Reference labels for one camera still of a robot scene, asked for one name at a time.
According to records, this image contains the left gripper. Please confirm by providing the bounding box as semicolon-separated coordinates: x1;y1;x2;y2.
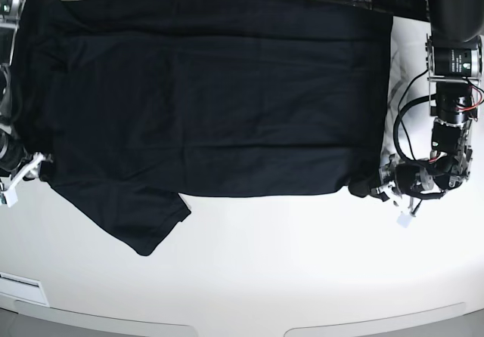
370;155;424;216

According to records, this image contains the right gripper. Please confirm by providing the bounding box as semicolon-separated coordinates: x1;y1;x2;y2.
1;152;53;193

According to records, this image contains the black T-shirt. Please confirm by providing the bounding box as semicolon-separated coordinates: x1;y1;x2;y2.
11;0;393;256

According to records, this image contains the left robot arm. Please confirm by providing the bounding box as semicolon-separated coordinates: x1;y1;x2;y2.
366;0;483;217

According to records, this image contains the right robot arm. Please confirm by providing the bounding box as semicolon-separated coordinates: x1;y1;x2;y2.
1;0;53;206

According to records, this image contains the white label plate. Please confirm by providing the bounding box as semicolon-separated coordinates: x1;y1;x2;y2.
1;272;50;308

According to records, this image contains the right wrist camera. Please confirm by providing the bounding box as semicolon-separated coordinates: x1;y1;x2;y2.
1;188;18;208

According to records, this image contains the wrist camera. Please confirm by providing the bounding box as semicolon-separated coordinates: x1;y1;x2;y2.
1;188;18;208
396;212;414;228

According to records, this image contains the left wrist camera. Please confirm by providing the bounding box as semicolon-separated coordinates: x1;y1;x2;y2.
396;212;414;228

